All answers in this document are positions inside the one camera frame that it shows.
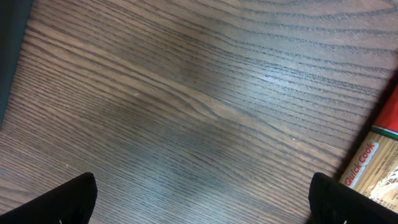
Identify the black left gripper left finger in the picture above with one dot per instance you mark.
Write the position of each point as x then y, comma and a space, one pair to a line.
70, 203

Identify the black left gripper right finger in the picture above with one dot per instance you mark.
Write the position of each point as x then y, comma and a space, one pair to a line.
334, 203

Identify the grey plastic basket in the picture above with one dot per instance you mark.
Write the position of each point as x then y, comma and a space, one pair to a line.
14, 17

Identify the orange pasta package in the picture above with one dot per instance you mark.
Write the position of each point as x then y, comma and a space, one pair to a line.
373, 169

